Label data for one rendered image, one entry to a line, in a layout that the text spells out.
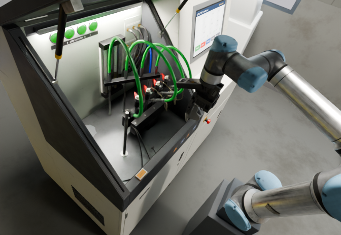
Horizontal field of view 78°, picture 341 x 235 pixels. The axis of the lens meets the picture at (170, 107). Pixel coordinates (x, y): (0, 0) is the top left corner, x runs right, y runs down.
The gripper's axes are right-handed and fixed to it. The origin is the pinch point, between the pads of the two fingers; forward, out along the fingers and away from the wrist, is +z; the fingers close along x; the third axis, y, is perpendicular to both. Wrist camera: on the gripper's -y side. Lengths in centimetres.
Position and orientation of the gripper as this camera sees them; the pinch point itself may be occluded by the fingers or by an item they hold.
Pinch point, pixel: (190, 113)
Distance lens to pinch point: 89.3
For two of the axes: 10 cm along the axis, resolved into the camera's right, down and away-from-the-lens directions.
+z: -1.9, 6.8, 7.1
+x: 5.8, -5.0, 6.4
